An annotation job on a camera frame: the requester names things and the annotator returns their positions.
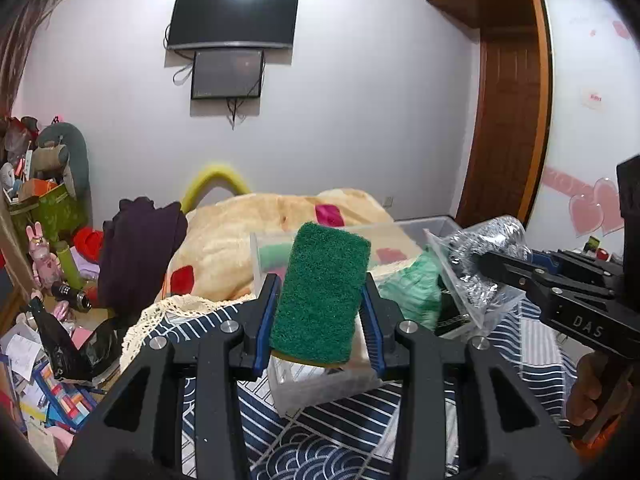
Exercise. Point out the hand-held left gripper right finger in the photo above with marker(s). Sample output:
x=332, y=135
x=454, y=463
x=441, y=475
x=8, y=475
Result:
x=373, y=331

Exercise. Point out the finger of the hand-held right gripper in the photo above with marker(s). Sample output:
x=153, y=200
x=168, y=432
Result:
x=505, y=269
x=565, y=261

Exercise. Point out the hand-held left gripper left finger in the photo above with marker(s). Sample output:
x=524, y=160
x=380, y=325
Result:
x=265, y=331

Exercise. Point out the bag of steel wool scrubbers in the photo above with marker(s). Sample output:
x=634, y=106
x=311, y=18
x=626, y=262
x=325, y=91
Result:
x=480, y=280

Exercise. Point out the green scouring sponge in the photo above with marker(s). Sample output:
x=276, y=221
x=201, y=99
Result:
x=317, y=292

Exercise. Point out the clear plastic storage box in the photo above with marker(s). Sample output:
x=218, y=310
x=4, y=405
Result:
x=320, y=387

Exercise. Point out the person's right hand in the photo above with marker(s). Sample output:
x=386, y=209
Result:
x=587, y=385

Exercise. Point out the green mesh cloth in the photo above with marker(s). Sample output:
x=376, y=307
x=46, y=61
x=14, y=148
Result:
x=412, y=290

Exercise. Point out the pink heart stickers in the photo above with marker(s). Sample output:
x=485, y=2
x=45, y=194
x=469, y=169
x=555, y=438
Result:
x=595, y=207

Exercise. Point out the large clear plastic bin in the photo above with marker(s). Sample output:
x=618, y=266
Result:
x=430, y=227

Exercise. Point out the yellow fleece blanket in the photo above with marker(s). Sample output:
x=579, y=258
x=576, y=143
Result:
x=230, y=240

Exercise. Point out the cream lace cloth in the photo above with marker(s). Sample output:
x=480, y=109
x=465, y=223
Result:
x=150, y=320

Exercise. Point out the blue wave-patterned cloth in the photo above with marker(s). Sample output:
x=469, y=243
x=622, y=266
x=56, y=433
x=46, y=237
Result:
x=320, y=445

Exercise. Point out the brown wooden wardrobe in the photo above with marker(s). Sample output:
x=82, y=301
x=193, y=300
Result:
x=505, y=125

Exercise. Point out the dark purple clothing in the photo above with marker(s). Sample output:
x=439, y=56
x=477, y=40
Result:
x=137, y=255

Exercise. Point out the white sliding door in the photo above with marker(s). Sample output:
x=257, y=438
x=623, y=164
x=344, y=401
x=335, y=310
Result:
x=585, y=110

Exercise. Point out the yellow foam tube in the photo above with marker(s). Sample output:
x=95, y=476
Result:
x=215, y=175

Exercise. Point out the red cloth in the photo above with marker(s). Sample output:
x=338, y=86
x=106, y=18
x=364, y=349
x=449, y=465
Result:
x=89, y=245

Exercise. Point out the black plastic bag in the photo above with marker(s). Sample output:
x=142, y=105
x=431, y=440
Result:
x=65, y=350

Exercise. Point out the green bottle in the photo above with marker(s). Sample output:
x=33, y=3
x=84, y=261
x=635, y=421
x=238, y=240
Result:
x=68, y=265

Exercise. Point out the pink rabbit toy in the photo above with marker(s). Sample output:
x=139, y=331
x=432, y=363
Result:
x=44, y=260

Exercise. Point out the pile of papers and books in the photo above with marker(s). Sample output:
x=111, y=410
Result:
x=40, y=390

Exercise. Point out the green gift bag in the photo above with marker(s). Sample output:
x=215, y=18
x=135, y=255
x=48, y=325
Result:
x=52, y=212

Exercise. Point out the grey plush toy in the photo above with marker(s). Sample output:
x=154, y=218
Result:
x=75, y=160

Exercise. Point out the white wall socket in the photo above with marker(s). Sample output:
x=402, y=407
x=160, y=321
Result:
x=388, y=202

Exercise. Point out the black camera lens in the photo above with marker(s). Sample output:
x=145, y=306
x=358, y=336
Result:
x=70, y=294

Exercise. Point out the small black wall monitor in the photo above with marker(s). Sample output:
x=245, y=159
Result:
x=227, y=74

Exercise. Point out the black wall television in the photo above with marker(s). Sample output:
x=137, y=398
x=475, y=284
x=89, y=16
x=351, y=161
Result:
x=232, y=15

